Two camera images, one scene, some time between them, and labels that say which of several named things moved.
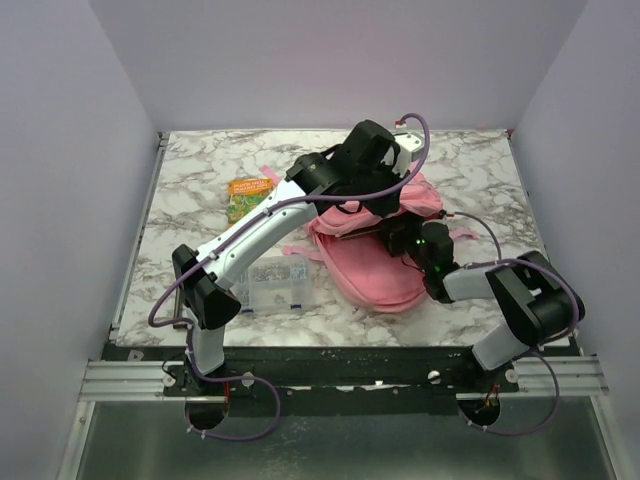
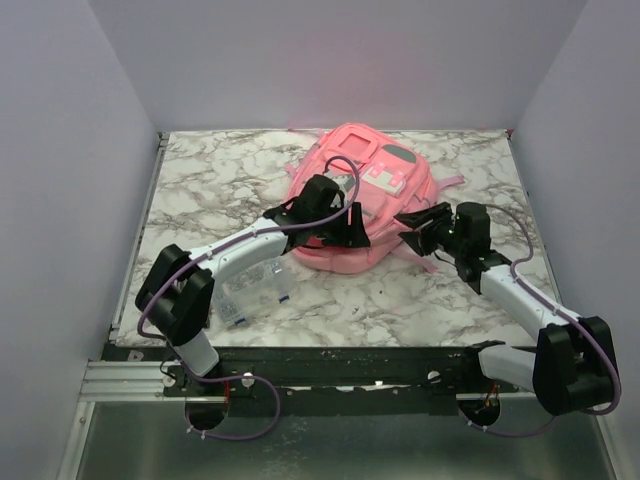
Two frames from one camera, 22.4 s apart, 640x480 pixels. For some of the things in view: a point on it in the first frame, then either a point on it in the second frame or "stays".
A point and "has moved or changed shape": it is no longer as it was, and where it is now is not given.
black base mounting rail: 328,381 stays
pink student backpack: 355,256 has moved or changed shape
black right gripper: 393,239 -> 421,242
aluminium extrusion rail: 128,380 stays
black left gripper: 384,206 -> 354,234
